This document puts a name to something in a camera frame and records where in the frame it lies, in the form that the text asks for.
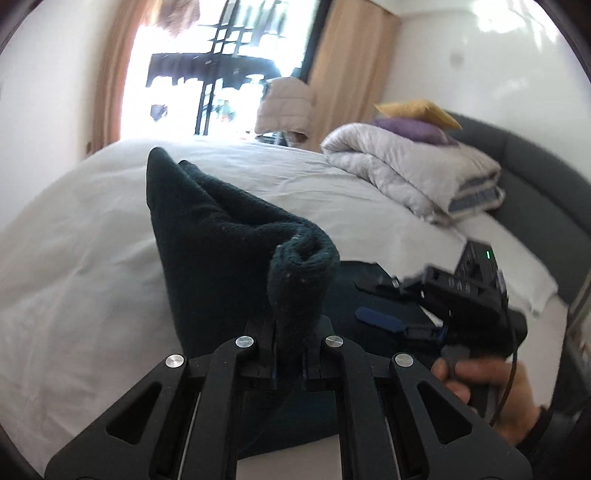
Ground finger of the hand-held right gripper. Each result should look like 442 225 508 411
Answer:
353 274 407 296
355 307 446 344

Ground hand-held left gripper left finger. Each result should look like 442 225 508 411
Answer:
44 318 278 480

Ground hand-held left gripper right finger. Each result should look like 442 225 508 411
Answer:
302 316 534 480

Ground dark teal knit garment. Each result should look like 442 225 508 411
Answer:
147 147 444 455

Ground person's right forearm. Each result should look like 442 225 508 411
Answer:
515 397 587 480

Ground dark hanging clothes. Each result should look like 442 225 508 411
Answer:
147 53 278 88

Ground person's right hand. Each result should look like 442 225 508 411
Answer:
431 357 539 446

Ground folded grey duvet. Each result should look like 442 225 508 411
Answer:
321 122 506 227

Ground grey padded headboard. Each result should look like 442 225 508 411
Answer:
445 113 591 305

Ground purple pillow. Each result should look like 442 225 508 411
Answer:
372 117 458 146

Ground yellow pillow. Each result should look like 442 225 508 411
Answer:
374 99 462 131

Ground beige quilted jacket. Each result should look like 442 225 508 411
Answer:
255 77 319 146

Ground white bed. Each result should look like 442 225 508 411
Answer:
0 136 561 480

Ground beige curtain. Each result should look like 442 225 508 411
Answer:
90 0 160 153
307 0 402 153

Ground black framed window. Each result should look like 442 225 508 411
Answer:
120 0 333 139

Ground patterned hanging garment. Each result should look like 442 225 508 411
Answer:
157 0 200 38

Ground black cable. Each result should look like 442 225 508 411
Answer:
489 305 520 428

